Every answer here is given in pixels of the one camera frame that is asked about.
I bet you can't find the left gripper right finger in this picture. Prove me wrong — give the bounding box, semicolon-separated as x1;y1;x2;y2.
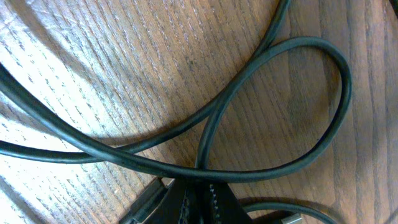
198;182;252;224

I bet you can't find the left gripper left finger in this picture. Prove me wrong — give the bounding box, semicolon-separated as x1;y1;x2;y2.
144;180;199;224

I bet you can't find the black usb cable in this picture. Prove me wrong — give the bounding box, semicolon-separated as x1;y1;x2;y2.
0;0;353;184
118;177;340;224

